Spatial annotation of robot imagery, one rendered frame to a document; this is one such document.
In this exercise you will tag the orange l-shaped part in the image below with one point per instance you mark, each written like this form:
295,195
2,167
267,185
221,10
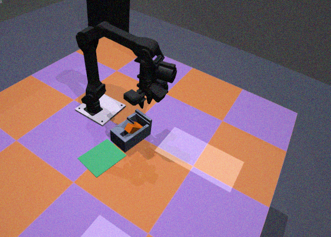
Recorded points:
132,128

